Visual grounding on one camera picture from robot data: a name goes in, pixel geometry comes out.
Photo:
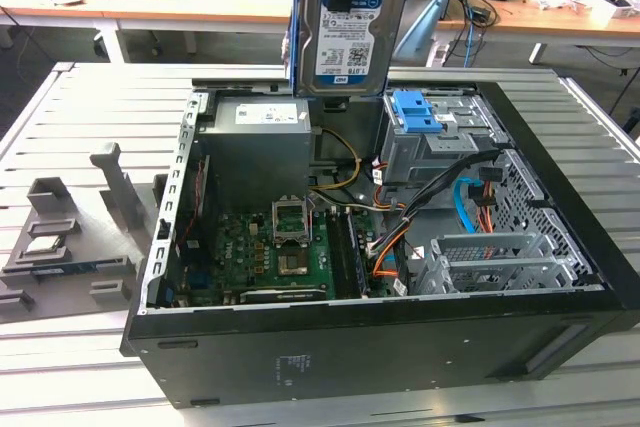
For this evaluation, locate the hard disk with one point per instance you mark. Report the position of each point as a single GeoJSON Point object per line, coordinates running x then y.
{"type": "Point", "coordinates": [345, 47]}

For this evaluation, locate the blue plastic drive latch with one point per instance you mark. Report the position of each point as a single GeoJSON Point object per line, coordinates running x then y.
{"type": "Point", "coordinates": [410, 112]}

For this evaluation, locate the wooden desk white frame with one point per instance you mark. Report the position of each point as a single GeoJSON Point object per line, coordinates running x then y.
{"type": "Point", "coordinates": [550, 22]}
{"type": "Point", "coordinates": [150, 7]}

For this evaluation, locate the silver CPU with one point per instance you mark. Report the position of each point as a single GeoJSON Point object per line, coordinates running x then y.
{"type": "Point", "coordinates": [45, 245]}

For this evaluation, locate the grey plastic parts rack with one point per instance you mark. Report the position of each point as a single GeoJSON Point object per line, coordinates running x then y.
{"type": "Point", "coordinates": [90, 242]}

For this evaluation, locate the white phone box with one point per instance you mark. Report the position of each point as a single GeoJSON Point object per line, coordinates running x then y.
{"type": "Point", "coordinates": [619, 6]}

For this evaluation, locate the grey metal drive cage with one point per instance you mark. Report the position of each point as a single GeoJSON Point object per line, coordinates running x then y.
{"type": "Point", "coordinates": [425, 157]}

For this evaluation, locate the grey metal disk bay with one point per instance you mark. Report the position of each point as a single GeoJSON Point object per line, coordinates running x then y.
{"type": "Point", "coordinates": [480, 247]}

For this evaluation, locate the black graphics card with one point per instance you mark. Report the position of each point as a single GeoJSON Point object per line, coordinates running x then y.
{"type": "Point", "coordinates": [285, 295]}

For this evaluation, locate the green RAM stick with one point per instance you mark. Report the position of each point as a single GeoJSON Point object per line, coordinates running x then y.
{"type": "Point", "coordinates": [75, 267]}

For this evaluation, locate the grey power supply unit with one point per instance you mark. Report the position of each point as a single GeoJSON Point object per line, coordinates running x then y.
{"type": "Point", "coordinates": [255, 157]}

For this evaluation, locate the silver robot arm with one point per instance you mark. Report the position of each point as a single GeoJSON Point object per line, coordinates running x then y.
{"type": "Point", "coordinates": [425, 22]}

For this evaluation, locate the CPU socket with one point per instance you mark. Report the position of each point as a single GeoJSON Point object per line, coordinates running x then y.
{"type": "Point", "coordinates": [293, 265]}

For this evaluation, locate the black open PC case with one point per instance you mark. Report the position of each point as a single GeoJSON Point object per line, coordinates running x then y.
{"type": "Point", "coordinates": [350, 357]}

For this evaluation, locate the green motherboard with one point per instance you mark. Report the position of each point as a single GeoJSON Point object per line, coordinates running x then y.
{"type": "Point", "coordinates": [240, 247]}

